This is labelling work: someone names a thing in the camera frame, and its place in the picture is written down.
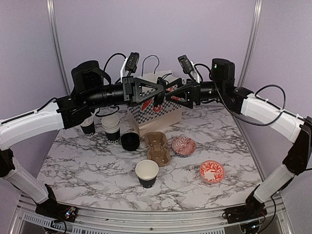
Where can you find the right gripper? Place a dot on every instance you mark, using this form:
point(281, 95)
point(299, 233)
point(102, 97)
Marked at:
point(192, 93)

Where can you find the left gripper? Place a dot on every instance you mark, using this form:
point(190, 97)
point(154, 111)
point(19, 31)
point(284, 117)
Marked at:
point(128, 82)

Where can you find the black paper coffee cup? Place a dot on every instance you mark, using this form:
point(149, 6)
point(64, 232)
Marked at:
point(147, 171)

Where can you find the black cup lid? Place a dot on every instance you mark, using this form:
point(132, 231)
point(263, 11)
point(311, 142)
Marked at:
point(159, 98)

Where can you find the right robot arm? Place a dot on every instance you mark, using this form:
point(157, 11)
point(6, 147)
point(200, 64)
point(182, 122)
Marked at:
point(249, 107)

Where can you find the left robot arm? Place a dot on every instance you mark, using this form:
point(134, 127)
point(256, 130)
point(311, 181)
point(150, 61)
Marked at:
point(92, 89)

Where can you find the checkered paper takeout bag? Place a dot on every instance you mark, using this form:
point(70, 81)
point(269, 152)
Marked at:
point(150, 116)

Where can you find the stack of paper cups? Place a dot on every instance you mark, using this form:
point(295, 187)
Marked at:
point(111, 126)

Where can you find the stack of black lids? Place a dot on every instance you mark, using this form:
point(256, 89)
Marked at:
point(130, 141)

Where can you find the cardboard cup carrier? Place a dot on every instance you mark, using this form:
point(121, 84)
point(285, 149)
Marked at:
point(157, 152)

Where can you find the red patterned bowl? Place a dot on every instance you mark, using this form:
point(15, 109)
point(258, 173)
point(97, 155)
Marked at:
point(183, 146)

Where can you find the black cup holding straws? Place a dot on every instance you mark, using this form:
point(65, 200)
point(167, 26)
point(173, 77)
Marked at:
point(88, 128)

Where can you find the red floral bowl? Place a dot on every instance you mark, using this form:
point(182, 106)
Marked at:
point(211, 172)

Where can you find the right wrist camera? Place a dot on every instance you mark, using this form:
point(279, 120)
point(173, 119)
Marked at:
point(188, 68)

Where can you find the right aluminium frame post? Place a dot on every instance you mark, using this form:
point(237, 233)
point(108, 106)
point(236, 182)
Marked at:
point(251, 41)

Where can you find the aluminium frame post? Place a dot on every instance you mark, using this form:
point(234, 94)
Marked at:
point(251, 41)
point(57, 48)

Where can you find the left aluminium frame post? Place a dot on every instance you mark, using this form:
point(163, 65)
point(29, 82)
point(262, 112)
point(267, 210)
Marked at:
point(57, 48)

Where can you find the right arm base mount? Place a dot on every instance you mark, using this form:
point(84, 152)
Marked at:
point(242, 213)

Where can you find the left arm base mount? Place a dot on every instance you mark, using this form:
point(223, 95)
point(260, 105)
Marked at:
point(51, 208)

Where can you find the aluminium front rail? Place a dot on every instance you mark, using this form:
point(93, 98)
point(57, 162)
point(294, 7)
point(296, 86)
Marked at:
point(105, 221)

